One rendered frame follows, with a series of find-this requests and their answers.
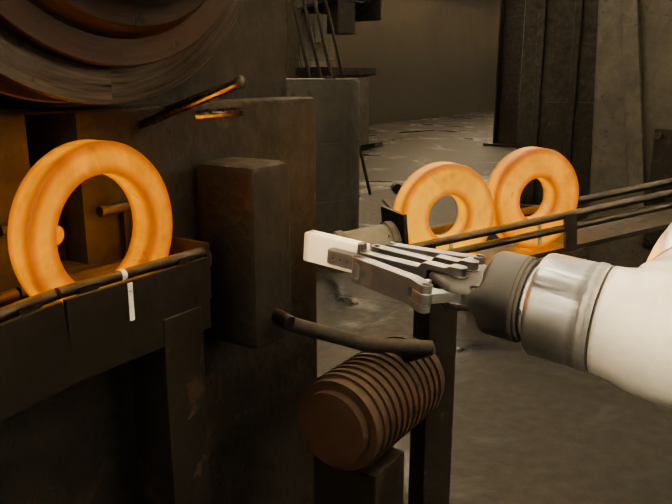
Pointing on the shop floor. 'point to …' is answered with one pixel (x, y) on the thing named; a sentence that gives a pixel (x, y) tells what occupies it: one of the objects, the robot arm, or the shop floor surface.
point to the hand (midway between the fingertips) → (335, 252)
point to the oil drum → (334, 148)
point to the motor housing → (366, 423)
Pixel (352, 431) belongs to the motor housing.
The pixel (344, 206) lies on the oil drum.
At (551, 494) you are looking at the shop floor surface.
